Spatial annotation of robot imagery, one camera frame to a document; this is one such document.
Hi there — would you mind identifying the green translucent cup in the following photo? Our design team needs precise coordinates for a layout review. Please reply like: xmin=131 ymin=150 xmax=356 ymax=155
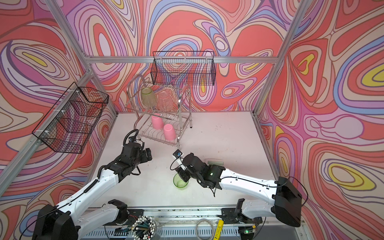
xmin=173 ymin=174 xmax=189 ymax=190
xmin=141 ymin=87 xmax=157 ymax=109

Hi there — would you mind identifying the opaque pink cup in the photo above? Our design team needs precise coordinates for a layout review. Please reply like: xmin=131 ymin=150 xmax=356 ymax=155
xmin=163 ymin=124 xmax=177 ymax=141
xmin=151 ymin=115 xmax=164 ymax=130

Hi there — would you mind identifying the clear pink cup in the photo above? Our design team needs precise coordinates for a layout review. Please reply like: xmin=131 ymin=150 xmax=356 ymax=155
xmin=157 ymin=91 xmax=174 ymax=112

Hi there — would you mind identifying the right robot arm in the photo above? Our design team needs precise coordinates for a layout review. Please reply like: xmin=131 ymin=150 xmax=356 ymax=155
xmin=173 ymin=150 xmax=304 ymax=228

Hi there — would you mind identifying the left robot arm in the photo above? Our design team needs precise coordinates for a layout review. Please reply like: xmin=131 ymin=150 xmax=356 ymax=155
xmin=32 ymin=129 xmax=152 ymax=240

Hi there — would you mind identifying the steel two-tier dish rack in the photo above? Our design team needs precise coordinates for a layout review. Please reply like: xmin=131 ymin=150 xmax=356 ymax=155
xmin=126 ymin=75 xmax=193 ymax=149

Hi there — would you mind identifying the pink calculator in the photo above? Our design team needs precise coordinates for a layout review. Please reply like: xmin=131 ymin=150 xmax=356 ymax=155
xmin=207 ymin=160 xmax=224 ymax=166

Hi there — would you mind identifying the yellow marker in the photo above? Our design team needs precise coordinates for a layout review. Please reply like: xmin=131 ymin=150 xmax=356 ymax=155
xmin=213 ymin=220 xmax=224 ymax=240

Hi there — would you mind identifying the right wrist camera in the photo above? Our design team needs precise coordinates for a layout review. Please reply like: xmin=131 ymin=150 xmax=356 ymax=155
xmin=172 ymin=149 xmax=183 ymax=166

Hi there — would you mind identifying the grey coiled cable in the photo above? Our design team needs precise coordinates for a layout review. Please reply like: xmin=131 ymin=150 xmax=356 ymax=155
xmin=195 ymin=218 xmax=216 ymax=240

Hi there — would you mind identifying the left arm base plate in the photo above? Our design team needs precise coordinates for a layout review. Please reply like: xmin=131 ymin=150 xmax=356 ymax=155
xmin=105 ymin=209 xmax=144 ymax=226

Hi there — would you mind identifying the black wire basket left wall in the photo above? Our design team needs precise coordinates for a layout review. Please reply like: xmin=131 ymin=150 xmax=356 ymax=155
xmin=32 ymin=83 xmax=109 ymax=154

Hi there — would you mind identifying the black wire basket wall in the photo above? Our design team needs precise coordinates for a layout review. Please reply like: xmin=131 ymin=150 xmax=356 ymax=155
xmin=151 ymin=51 xmax=216 ymax=88
xmin=32 ymin=83 xmax=109 ymax=154

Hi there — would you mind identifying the black wire basket back wall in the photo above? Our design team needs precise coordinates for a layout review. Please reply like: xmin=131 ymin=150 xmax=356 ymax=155
xmin=151 ymin=51 xmax=216 ymax=88

